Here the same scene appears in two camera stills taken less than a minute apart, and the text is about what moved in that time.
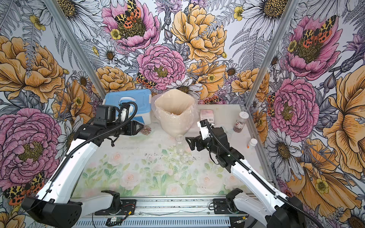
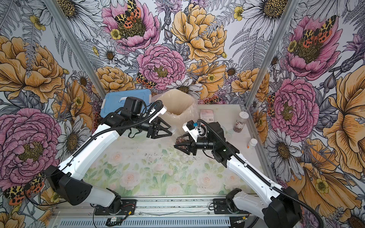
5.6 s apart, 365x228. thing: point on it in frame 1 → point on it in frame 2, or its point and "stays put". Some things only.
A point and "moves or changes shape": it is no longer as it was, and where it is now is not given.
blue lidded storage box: x=142 y=98 stays put
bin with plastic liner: x=175 y=111 stays put
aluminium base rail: x=165 y=212 stays put
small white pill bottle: x=253 y=142 stays put
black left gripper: x=131 y=128 → x=153 y=132
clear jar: x=146 y=130 moves or changes shape
